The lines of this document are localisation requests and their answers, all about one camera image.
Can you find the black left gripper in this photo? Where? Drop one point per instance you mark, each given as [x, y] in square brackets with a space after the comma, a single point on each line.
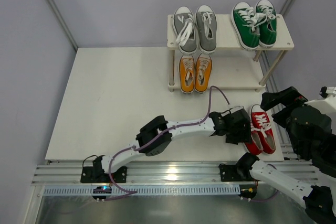
[243, 130]

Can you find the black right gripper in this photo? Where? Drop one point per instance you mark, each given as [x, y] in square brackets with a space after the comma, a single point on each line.
[274, 99]

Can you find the red sneaker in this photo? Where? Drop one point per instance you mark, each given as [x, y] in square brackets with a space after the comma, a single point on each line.
[255, 147]
[261, 130]

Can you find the orange sneaker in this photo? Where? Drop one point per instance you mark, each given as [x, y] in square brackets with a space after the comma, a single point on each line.
[203, 69]
[187, 75]

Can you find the green sneaker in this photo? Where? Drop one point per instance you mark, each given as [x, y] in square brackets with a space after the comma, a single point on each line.
[268, 23]
[245, 23]

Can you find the grey sneaker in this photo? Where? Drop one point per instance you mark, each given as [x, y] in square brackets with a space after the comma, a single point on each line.
[206, 23]
[184, 29]

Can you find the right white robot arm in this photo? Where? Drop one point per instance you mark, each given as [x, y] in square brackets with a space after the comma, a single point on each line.
[318, 200]

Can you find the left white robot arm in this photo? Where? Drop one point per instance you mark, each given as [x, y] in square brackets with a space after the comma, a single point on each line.
[155, 136]

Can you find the white two-tier shoe shelf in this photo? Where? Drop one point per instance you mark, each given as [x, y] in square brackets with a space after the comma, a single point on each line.
[235, 68]

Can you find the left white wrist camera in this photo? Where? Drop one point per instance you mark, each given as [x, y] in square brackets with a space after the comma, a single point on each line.
[233, 109]

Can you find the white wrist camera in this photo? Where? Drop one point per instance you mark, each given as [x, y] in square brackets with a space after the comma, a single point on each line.
[328, 92]
[233, 109]

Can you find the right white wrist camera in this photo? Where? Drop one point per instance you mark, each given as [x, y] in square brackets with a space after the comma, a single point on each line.
[328, 92]

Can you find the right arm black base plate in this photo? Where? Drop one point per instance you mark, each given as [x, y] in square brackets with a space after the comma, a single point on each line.
[234, 173]

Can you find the aluminium mounting rail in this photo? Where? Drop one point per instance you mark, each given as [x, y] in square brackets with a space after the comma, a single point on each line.
[61, 173]

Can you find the white slotted cable duct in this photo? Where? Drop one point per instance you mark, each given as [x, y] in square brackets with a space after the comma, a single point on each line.
[143, 190]

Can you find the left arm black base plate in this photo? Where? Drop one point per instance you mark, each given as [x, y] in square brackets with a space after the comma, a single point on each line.
[91, 175]

